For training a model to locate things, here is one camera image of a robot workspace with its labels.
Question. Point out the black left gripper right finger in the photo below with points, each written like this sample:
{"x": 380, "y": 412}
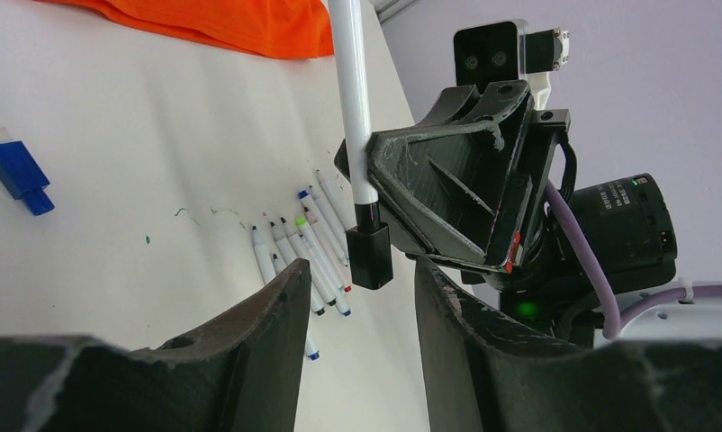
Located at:
{"x": 484, "y": 371}

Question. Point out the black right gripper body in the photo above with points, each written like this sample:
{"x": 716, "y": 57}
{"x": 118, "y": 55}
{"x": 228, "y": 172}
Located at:
{"x": 583, "y": 244}

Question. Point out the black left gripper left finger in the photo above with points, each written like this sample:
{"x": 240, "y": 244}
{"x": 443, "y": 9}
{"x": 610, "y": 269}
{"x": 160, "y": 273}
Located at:
{"x": 240, "y": 371}

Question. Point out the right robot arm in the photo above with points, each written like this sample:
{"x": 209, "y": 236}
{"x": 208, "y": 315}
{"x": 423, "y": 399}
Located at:
{"x": 681, "y": 309}

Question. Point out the blue capped pen left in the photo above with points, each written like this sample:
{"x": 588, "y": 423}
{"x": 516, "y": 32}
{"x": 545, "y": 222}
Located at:
{"x": 311, "y": 349}

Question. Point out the orange cloth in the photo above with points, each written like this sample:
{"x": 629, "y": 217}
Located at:
{"x": 288, "y": 30}

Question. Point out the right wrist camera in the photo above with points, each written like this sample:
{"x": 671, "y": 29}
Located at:
{"x": 509, "y": 50}

